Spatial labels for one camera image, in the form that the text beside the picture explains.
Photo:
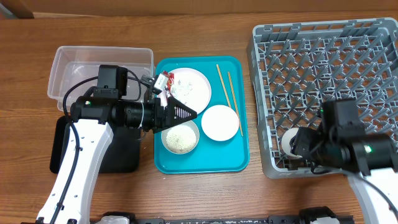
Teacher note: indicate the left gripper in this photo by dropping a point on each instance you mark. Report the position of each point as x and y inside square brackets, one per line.
[171, 119]

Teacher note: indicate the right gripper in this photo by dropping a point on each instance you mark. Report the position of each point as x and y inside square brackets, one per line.
[302, 146]

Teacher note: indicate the small white cup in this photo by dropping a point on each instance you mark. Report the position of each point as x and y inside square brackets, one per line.
[286, 145]

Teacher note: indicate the pile of rice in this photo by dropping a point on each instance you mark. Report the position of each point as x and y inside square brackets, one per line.
[181, 139]

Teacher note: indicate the grey bowl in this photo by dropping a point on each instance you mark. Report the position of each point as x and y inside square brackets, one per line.
[188, 123]

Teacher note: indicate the red snack wrapper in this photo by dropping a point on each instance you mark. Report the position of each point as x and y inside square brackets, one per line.
[170, 80]

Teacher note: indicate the wooden chopstick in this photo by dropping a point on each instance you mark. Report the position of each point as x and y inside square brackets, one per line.
[235, 102]
[223, 85]

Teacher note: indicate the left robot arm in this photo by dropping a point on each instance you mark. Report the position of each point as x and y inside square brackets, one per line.
[119, 99]

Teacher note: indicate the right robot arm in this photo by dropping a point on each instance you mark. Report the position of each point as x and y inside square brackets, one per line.
[341, 145]

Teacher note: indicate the grey dishwasher rack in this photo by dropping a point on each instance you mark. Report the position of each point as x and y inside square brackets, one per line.
[295, 67]

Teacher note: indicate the large white plate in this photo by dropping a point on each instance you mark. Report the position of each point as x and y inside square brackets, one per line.
[190, 87]

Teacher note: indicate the teal serving tray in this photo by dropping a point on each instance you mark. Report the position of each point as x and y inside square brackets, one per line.
[209, 156]

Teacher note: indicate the black tray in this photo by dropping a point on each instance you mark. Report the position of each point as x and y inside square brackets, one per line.
[122, 155]

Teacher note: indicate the clear plastic bin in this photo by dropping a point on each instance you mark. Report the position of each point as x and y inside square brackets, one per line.
[73, 64]

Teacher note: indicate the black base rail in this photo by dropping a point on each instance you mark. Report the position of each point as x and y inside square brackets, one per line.
[308, 215]

